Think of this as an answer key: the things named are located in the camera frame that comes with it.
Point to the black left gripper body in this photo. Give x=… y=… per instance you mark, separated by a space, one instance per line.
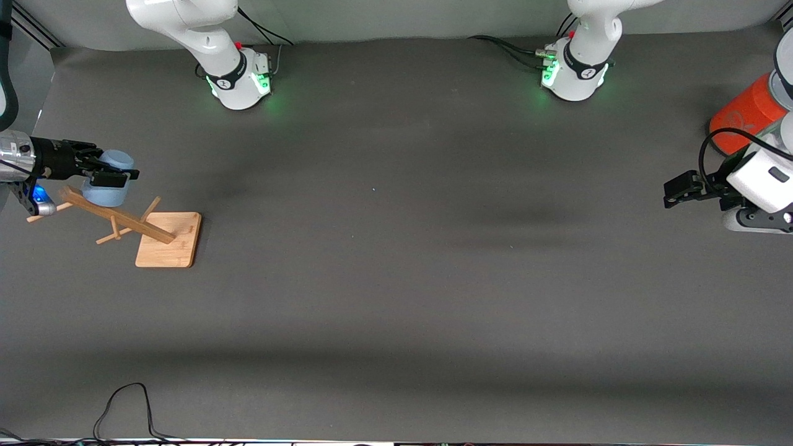
x=712 y=184

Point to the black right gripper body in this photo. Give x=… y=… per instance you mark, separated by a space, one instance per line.
x=52 y=162

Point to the light blue cup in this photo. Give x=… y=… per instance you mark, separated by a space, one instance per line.
x=108 y=195

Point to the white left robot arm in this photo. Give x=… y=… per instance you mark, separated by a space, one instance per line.
x=579 y=59

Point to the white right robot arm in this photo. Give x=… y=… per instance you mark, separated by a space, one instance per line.
x=232 y=68

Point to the wooden cup rack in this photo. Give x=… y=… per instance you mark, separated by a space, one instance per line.
x=167 y=241

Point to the orange cylindrical can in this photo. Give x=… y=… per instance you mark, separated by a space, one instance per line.
x=743 y=114

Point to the aluminium frame rail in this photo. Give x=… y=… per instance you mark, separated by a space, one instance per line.
x=34 y=25

